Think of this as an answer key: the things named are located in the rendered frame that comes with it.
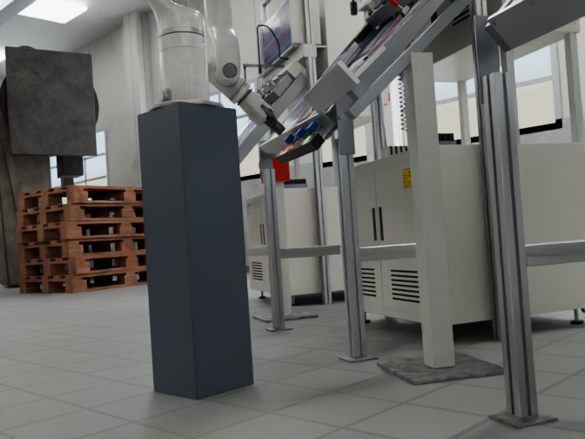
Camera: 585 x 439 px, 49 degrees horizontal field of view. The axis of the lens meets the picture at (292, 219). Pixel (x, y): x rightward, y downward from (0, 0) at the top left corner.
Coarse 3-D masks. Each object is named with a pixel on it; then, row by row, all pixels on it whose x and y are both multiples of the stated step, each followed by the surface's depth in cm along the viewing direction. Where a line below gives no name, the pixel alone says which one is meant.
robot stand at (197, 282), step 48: (144, 144) 161; (192, 144) 153; (144, 192) 162; (192, 192) 152; (240, 192) 163; (192, 240) 151; (240, 240) 162; (192, 288) 150; (240, 288) 161; (192, 336) 149; (240, 336) 160; (192, 384) 150; (240, 384) 159
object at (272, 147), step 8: (304, 120) 205; (312, 120) 199; (320, 120) 195; (328, 120) 191; (296, 128) 212; (304, 128) 208; (328, 128) 196; (280, 136) 228; (264, 144) 246; (272, 144) 239; (280, 144) 234; (272, 152) 247
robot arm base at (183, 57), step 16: (176, 32) 158; (160, 48) 161; (176, 48) 158; (192, 48) 159; (160, 64) 161; (176, 64) 158; (192, 64) 159; (176, 80) 158; (192, 80) 158; (208, 80) 164; (160, 96) 158; (176, 96) 158; (192, 96) 158; (208, 96) 162
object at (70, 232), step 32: (32, 192) 602; (64, 192) 584; (96, 192) 634; (128, 192) 619; (32, 224) 618; (64, 224) 566; (96, 224) 610; (128, 224) 617; (32, 256) 620; (64, 256) 571; (96, 256) 583; (128, 256) 613; (32, 288) 612; (64, 288) 601; (96, 288) 581
